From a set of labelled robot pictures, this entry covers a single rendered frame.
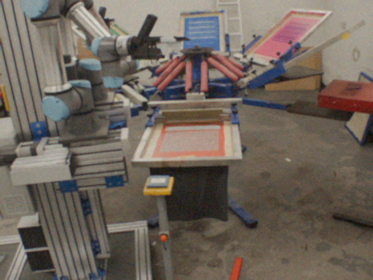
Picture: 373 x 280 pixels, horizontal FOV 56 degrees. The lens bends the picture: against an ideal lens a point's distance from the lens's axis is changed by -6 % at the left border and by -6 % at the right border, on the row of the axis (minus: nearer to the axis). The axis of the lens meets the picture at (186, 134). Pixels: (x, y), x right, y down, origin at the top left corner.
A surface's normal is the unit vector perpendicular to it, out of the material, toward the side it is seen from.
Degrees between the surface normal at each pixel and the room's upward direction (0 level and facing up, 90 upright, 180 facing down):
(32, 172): 90
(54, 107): 97
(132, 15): 90
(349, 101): 91
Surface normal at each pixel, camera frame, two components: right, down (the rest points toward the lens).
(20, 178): 0.13, 0.37
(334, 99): -0.56, 0.37
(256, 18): -0.08, 0.39
